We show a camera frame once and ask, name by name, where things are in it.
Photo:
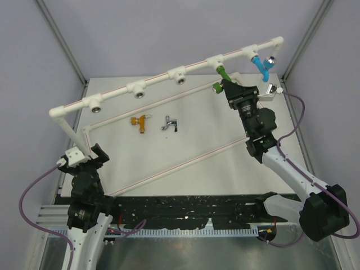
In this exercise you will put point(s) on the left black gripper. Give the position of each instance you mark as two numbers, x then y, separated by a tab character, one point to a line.
102	158

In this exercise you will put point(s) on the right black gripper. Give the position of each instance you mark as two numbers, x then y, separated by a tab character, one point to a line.
233	90

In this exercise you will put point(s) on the green water faucet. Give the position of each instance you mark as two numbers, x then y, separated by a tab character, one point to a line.
218	86

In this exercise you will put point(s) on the white PVC pipe frame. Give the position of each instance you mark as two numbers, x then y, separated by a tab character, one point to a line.
137	88

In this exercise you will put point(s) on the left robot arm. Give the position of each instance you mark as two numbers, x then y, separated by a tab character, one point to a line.
89	211

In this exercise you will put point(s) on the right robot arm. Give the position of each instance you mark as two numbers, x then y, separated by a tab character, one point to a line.
321	210

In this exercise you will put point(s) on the blue water faucet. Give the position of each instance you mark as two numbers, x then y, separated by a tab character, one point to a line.
264	66

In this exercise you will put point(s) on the orange water faucet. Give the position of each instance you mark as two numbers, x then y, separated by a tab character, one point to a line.
140	121

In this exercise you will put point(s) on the chrome water faucet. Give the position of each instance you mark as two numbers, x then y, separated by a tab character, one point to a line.
170	123

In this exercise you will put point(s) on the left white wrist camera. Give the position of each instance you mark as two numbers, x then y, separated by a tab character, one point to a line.
72	158

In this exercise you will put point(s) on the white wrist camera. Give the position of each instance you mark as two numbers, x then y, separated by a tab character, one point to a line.
72	158
270	93

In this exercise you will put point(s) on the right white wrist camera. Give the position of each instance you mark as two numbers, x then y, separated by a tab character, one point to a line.
270	93

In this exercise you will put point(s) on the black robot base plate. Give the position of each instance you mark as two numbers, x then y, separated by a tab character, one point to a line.
189	212

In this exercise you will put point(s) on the white slotted cable duct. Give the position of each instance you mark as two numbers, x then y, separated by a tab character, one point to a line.
208	231

